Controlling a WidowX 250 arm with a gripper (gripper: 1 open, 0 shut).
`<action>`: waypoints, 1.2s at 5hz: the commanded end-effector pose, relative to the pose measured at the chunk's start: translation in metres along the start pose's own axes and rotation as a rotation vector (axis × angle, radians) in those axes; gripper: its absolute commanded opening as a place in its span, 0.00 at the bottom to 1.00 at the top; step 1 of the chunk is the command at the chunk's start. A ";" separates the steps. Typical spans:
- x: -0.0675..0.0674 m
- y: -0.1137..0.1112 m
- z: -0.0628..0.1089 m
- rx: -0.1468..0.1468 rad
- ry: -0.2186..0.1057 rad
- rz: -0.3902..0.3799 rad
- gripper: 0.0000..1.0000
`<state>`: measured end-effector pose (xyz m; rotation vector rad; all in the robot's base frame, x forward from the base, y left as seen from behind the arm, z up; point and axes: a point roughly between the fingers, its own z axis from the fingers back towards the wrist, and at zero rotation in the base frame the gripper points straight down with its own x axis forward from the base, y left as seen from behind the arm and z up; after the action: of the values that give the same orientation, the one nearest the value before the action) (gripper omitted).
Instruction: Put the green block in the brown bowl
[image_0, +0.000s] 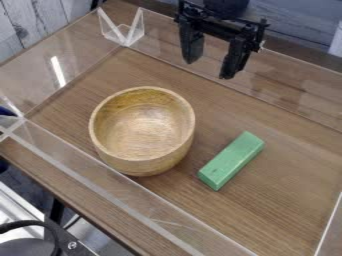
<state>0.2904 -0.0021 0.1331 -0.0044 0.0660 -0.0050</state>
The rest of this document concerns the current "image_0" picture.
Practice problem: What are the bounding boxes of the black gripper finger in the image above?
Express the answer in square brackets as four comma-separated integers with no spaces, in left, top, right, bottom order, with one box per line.
[218,37,251,79]
[178,22,204,64]

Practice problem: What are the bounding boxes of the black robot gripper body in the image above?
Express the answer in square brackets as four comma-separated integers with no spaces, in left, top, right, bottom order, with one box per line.
[174,0,269,52]

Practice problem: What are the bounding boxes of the green rectangular block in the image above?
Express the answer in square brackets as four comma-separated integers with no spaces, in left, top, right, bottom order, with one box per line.
[197,131,264,191]

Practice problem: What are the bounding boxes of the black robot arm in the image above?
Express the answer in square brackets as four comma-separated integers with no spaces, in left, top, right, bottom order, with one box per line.
[173,0,269,79]

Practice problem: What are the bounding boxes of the brown wooden bowl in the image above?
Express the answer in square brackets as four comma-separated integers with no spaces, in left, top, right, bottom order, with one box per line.
[88,86,196,177]

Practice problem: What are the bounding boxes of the clear acrylic tray walls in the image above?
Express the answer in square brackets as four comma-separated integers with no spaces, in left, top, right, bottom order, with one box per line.
[0,2,342,256]

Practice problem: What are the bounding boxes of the black table leg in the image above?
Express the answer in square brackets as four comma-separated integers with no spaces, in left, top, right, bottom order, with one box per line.
[49,199,65,224]

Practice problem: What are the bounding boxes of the black metal bracket with screw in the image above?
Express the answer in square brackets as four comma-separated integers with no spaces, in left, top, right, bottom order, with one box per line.
[43,219,98,256]

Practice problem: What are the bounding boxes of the black cable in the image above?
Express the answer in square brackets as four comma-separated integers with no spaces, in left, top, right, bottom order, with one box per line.
[0,219,61,256]

